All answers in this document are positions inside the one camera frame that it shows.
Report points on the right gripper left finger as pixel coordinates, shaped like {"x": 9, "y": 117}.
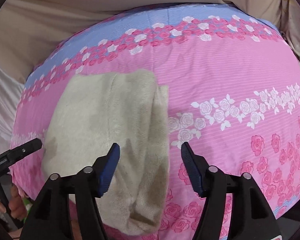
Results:
{"x": 90, "y": 183}

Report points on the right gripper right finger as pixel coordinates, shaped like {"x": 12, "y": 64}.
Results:
{"x": 209, "y": 182}

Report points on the pink floral bed sheet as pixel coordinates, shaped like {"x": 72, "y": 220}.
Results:
{"x": 234, "y": 96}

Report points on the beige curtain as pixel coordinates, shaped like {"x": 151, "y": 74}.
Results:
{"x": 31, "y": 29}

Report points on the white satin curtain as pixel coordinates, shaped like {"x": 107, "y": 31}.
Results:
{"x": 10, "y": 93}

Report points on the person's left hand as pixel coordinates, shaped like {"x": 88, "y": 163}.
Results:
{"x": 16, "y": 205}

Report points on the cream knitted small garment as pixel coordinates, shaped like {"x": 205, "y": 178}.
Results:
{"x": 130, "y": 110}

